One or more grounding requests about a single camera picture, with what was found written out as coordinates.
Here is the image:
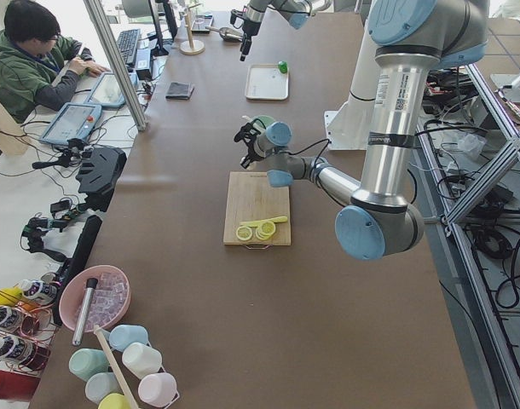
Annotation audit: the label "silver metal cylinder tool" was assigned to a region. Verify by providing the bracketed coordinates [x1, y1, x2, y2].
[72, 278, 98, 347]

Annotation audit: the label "blue teach pendant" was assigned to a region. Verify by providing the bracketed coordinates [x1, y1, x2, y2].
[39, 102, 102, 146]
[84, 72, 125, 109]

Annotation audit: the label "pale blue cup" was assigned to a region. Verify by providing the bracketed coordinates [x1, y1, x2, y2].
[85, 372, 121, 404]

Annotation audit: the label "mint green cup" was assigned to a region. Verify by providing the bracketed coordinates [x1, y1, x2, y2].
[68, 349, 109, 382]

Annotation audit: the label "wooden cutting board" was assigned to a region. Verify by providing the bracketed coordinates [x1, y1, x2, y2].
[222, 171, 292, 246]

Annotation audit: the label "far blue teach pendant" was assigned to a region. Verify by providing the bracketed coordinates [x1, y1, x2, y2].
[84, 72, 125, 109]

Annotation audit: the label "aluminium frame post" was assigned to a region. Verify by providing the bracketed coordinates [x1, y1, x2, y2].
[84, 0, 147, 132]

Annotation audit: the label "green round toy fruit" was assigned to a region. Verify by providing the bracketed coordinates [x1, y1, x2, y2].
[278, 60, 288, 73]

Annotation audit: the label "wooden mug tree stand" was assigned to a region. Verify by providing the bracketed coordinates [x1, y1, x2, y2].
[179, 6, 205, 55]

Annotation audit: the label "pink bowl with ice cubes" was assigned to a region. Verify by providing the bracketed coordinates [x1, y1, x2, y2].
[59, 265, 131, 332]

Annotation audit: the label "metal scoop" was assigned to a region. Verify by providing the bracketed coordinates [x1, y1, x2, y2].
[206, 26, 243, 43]

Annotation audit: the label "stacked lemon slices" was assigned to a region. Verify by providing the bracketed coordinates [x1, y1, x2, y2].
[255, 221, 276, 240]

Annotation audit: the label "yellow cup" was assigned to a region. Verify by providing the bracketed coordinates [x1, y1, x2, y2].
[98, 393, 130, 409]

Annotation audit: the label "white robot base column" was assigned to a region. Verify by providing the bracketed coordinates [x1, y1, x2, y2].
[324, 29, 380, 151]

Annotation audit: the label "near blue teach pendant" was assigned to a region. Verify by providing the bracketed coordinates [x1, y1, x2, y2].
[39, 102, 102, 146]

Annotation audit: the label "seated person in green jacket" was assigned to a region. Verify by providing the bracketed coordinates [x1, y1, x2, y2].
[0, 1, 108, 124]

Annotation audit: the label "black long bar device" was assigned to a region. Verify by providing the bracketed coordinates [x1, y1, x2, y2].
[55, 214, 104, 295]

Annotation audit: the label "pink cup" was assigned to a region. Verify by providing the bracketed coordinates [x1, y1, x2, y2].
[138, 372, 177, 407]

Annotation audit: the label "copper wire bottle rack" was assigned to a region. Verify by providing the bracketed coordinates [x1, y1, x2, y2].
[0, 286, 55, 377]

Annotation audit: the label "green ceramic bowl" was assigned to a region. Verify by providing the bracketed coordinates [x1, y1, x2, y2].
[251, 115, 275, 129]

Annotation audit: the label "yellow lemon slice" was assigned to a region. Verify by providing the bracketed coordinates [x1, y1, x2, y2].
[235, 226, 253, 241]

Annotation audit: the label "dark folded cloth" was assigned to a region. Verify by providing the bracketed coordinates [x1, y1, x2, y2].
[165, 82, 195, 100]

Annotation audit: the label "black keyboard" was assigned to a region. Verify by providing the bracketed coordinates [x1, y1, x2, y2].
[116, 29, 141, 66]

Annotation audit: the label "white rectangular tray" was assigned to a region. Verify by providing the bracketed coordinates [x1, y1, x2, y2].
[245, 64, 289, 101]

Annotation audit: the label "white cup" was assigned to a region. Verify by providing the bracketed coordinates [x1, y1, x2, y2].
[122, 343, 162, 379]

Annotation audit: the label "yellow plastic knife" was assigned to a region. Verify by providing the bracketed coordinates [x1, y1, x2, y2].
[240, 216, 288, 227]

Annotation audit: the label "light blue cup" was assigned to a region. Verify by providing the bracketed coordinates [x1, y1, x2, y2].
[109, 324, 148, 352]

